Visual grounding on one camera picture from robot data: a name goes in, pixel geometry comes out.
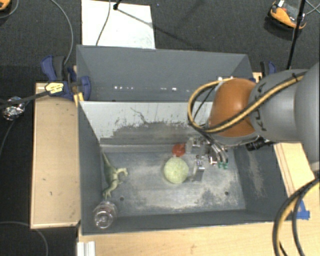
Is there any red toy tomato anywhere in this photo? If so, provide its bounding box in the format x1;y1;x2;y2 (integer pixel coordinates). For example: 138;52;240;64
171;143;187;158

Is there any pale green ball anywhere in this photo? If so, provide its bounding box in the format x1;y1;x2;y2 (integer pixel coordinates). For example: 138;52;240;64
163;156;190;185

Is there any grey metal bin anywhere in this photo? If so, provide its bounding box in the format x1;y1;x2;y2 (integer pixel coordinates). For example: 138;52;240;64
75;44;293;236

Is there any green toy dinosaur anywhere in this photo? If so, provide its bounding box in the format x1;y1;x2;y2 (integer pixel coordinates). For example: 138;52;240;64
100;151;129;200

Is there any clear glass cup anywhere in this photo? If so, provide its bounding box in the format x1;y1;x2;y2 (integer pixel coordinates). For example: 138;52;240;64
92;200;119;229

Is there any pale wood board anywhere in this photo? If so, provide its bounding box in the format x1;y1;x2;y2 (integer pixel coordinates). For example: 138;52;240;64
30;82;82;230

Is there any black cylinder on white bracket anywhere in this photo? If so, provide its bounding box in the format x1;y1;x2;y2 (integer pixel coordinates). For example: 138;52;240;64
245;138;275;152

